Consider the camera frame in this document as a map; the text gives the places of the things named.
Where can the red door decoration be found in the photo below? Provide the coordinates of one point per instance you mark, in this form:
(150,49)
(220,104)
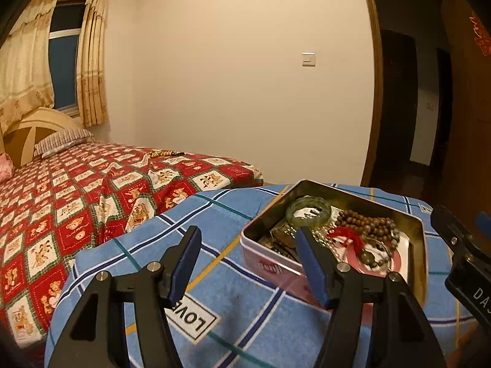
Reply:
(481,34)

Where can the wooden door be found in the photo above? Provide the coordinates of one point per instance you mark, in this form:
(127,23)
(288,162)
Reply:
(468,122)

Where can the window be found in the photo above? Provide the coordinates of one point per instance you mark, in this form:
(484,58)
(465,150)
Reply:
(65,65)

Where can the white light switch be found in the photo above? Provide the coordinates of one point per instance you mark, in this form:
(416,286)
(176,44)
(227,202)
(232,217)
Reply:
(308,59)

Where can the narrow beige curtain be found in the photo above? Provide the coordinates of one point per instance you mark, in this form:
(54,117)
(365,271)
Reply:
(94,53)

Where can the rectangular metal tin box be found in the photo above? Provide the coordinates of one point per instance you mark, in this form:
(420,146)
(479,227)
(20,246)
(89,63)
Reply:
(264,255)

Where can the wooden door frame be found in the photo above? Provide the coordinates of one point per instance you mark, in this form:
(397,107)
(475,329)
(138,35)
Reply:
(374,84)

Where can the blue plaid blanket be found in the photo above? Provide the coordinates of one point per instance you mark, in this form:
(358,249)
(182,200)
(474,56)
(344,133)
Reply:
(238,314)

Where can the red printed bed sheet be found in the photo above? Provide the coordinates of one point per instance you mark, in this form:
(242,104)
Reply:
(57,218)

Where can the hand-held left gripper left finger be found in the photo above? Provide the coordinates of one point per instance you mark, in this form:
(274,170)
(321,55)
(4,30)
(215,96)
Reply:
(184,266)

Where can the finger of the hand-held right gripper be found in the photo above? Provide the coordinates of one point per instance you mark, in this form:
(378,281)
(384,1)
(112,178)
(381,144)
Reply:
(452,234)
(484,221)

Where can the cream wooden headboard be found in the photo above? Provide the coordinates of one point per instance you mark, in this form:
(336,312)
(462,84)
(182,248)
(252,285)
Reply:
(23,130)

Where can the red tassel charm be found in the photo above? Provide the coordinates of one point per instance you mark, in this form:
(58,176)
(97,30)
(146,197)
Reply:
(345,234)

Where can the wide beige curtain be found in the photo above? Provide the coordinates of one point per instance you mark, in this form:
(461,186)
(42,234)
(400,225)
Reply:
(23,65)

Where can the pink bangle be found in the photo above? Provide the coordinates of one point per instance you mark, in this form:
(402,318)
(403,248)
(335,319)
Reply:
(401,262)

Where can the striped pillow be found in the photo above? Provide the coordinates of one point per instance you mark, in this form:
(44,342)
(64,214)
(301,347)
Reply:
(63,142)

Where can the green jade bangle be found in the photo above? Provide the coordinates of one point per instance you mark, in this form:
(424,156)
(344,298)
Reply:
(307,200)

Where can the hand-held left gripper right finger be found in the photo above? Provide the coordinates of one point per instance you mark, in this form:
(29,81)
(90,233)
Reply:
(312,266)

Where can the pink pillow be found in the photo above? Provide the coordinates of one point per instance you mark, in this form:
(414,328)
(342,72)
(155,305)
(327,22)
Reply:
(4,166)

